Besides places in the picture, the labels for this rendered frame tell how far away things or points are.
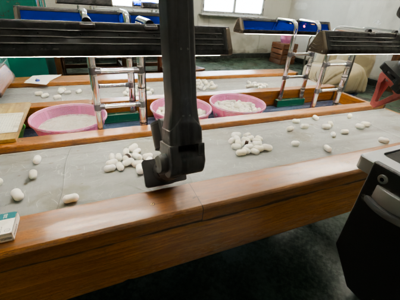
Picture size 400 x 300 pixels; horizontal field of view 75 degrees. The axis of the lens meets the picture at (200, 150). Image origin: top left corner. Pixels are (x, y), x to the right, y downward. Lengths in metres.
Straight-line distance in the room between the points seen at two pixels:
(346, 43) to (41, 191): 1.05
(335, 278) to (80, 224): 1.32
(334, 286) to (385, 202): 1.29
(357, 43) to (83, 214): 1.03
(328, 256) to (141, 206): 1.27
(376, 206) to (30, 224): 0.58
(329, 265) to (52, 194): 1.38
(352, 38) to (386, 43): 0.17
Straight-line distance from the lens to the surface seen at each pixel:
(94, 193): 0.71
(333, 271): 1.64
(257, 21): 1.54
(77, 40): 0.71
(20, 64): 3.49
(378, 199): 0.32
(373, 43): 1.22
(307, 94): 1.72
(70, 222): 0.61
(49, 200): 0.72
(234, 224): 0.70
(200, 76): 1.68
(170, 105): 0.45
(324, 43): 1.03
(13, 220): 0.63
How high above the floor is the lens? 1.17
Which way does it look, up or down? 30 degrees down
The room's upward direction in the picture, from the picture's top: 4 degrees clockwise
